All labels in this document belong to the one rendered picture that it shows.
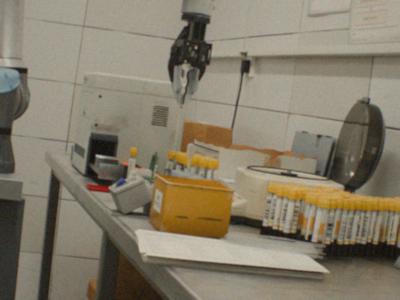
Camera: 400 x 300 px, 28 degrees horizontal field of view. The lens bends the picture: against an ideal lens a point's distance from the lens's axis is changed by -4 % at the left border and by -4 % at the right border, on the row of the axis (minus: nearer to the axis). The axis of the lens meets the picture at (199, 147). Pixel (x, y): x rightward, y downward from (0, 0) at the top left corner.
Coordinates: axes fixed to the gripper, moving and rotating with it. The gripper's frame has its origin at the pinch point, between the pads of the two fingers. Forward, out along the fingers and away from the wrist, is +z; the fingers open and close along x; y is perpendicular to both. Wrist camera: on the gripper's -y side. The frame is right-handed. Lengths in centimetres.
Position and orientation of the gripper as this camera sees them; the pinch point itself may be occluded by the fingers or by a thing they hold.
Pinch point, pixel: (181, 99)
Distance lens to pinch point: 195.9
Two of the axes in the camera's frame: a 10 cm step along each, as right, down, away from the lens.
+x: 9.5, 1.2, 2.9
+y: 2.9, 0.9, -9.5
